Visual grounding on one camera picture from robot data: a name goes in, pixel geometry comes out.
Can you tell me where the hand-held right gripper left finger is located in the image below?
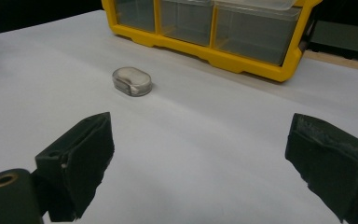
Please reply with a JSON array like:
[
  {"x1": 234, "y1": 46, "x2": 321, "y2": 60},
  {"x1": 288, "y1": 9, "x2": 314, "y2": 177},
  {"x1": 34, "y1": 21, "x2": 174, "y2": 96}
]
[{"x1": 34, "y1": 111, "x2": 116, "y2": 223}]

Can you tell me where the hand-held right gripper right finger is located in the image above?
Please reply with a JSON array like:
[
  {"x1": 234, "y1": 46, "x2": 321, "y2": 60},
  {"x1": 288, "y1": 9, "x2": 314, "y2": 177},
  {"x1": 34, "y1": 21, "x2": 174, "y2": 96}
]
[{"x1": 284, "y1": 112, "x2": 358, "y2": 224}]

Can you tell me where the small clear oval case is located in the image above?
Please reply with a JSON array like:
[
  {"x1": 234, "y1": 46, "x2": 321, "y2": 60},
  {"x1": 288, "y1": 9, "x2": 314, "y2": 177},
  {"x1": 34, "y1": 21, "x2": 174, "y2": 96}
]
[{"x1": 111, "y1": 66, "x2": 153, "y2": 98}]

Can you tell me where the clear plastic drawer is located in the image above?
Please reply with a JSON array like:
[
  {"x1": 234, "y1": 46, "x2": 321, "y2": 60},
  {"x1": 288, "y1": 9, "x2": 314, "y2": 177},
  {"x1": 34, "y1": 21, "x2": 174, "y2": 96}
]
[
  {"x1": 159, "y1": 0, "x2": 214, "y2": 47},
  {"x1": 213, "y1": 0, "x2": 302, "y2": 66},
  {"x1": 115, "y1": 0, "x2": 157, "y2": 34}
]

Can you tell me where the yellow drawer organizer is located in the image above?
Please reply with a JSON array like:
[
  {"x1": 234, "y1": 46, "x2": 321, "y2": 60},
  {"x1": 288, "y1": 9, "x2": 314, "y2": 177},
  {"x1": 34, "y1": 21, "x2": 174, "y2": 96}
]
[{"x1": 101, "y1": 0, "x2": 324, "y2": 83}]

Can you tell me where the dark green box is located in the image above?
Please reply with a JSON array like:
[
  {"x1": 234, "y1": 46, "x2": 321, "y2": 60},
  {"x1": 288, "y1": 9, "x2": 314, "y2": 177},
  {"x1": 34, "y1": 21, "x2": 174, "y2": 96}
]
[{"x1": 307, "y1": 20, "x2": 358, "y2": 61}]

